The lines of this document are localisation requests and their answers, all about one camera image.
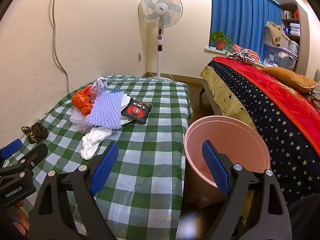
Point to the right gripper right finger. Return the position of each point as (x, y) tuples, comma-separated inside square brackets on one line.
[(255, 207)]

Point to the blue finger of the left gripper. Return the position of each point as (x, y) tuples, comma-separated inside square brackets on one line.
[(7, 151)]

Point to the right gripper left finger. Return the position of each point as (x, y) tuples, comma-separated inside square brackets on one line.
[(52, 217)]

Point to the white foam net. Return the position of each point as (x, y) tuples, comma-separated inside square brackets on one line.
[(78, 121)]

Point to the white cloth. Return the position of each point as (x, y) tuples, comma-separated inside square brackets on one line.
[(91, 141)]

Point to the orange plastic bag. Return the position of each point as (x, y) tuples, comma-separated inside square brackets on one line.
[(81, 100)]

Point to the purple bumpy foam sheet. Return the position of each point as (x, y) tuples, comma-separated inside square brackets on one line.
[(106, 111)]

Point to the grey white paper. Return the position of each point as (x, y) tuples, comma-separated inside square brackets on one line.
[(100, 85)]

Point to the black red snack packet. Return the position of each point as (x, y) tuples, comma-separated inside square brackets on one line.
[(137, 110)]

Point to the pink plastic trash bin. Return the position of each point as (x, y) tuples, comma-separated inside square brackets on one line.
[(242, 144)]

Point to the leopard black scrunchie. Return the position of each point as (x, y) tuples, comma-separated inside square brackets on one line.
[(35, 133)]

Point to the green white checkered tablecloth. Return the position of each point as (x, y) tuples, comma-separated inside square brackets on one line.
[(142, 196)]

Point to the red star-pattern bed blanket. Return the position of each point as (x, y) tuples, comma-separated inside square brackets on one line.
[(286, 120)]

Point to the orange pillow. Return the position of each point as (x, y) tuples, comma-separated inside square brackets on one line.
[(298, 82)]

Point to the clear plastic storage box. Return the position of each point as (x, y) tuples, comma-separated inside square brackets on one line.
[(279, 56)]

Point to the zebra striped clothing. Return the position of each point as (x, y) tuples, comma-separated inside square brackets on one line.
[(241, 57)]

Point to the pink folded clothing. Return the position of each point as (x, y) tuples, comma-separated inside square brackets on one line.
[(253, 54)]

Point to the potted green plant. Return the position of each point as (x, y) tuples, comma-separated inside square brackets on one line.
[(220, 40)]

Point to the beige jacket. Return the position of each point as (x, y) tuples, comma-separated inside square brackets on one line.
[(274, 35)]

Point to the wooden bookshelf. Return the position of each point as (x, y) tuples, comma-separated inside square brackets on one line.
[(296, 19)]

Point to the white standing fan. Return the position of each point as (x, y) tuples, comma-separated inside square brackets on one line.
[(160, 14)]

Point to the blue window curtain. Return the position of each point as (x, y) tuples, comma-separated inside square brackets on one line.
[(245, 21)]

